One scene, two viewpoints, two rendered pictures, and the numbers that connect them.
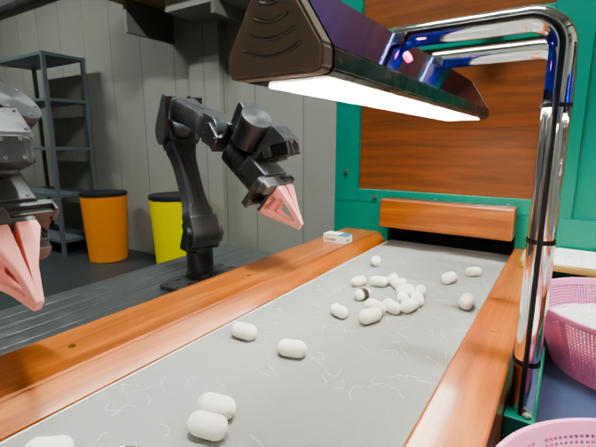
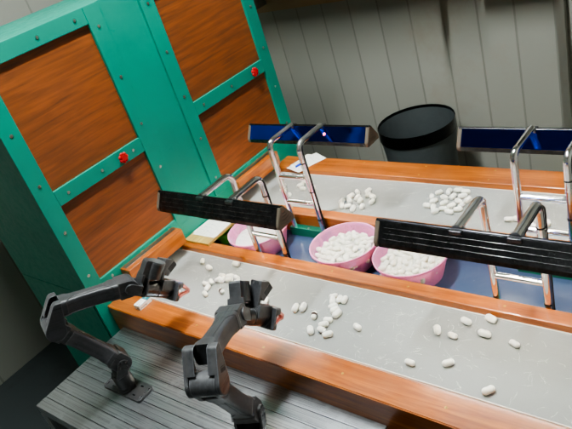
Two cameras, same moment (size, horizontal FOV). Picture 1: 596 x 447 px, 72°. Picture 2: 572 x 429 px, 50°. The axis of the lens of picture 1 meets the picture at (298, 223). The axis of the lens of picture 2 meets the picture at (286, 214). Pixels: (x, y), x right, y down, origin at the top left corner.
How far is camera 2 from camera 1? 1.97 m
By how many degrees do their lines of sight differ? 73
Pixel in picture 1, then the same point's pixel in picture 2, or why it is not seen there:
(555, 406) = not seen: hidden behind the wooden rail
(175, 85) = not seen: outside the picture
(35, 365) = (276, 348)
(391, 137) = (100, 237)
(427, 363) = (274, 275)
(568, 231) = (191, 222)
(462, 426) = (309, 265)
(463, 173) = (143, 229)
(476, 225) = (173, 246)
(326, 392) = (287, 292)
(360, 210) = not seen: hidden behind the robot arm
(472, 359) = (283, 262)
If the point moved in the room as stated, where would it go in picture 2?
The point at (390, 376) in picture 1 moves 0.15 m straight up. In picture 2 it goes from (281, 282) to (268, 248)
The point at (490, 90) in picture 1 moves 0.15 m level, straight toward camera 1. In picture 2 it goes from (133, 185) to (160, 185)
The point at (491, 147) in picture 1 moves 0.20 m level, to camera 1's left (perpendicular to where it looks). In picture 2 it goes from (147, 209) to (134, 236)
